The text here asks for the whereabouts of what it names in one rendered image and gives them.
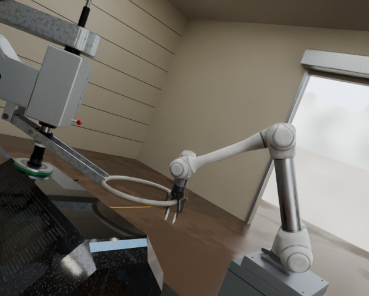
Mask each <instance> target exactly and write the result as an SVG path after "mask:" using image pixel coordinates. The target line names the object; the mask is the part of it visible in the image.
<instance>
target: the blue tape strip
mask: <svg viewBox="0 0 369 296"><path fill-rule="evenodd" d="M89 244H90V252H98V251H108V250H118V249H124V248H135V247H145V246H148V244H147V239H146V238H141V239H132V240H119V241H104V242H96V243H89Z"/></svg>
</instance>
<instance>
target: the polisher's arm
mask: <svg viewBox="0 0 369 296"><path fill-rule="evenodd" d="M39 71H40V70H39V69H36V68H34V67H32V66H29V65H27V64H25V63H23V62H22V61H21V60H19V58H18V56H17V55H16V53H15V51H14V50H13V48H12V46H11V45H10V43H9V42H8V40H7V39H6V38H5V37H4V36H3V35H2V34H1V33H0V99H2V100H4V101H6V105H5V108H4V112H3V114H4V113H6V114H8V115H9V117H8V119H4V118H3V114H2V117H1V119H3V120H6V121H8V122H10V121H11V119H12V115H13V111H14V109H15V106H16V105H18V109H17V111H19V112H21V113H22V114H23V115H25V113H26V110H27V108H28V105H29V102H30V99H31V96H32V93H33V90H34V87H35V83H36V80H37V78H38V74H39Z"/></svg>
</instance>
